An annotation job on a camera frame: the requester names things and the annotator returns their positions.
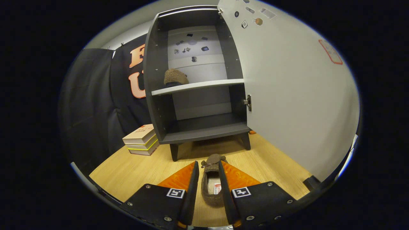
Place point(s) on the beige book red label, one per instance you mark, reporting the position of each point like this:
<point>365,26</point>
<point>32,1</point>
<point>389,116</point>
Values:
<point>139,134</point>

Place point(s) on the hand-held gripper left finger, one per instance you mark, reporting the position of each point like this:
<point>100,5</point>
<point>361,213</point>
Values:
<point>191,191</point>

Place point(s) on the row of black clips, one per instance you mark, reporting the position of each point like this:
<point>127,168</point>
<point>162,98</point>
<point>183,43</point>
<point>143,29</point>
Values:
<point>121,44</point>

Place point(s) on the brown fuzzy shoe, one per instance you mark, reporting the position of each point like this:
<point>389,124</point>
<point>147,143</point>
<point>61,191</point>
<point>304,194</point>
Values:
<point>175,76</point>
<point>212,166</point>

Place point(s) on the beige shoe cabinet door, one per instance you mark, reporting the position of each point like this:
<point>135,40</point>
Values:
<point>287,111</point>

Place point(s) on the small black block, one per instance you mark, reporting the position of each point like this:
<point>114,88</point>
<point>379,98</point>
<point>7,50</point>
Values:
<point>311,183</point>

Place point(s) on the black backdrop cloth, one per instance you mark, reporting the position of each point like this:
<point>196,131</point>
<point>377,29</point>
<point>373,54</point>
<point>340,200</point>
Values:
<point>89,95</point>

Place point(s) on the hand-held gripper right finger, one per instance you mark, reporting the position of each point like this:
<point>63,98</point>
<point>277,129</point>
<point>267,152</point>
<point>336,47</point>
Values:
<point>226,191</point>

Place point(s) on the yellow edged book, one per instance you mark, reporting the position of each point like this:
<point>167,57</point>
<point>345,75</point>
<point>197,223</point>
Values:
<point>140,147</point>

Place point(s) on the dark grey shoe cabinet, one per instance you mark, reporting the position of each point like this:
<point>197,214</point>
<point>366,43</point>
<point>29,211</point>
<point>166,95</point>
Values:
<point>156,64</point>

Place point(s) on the thick beige book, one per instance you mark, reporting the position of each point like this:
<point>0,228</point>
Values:
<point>142,152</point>

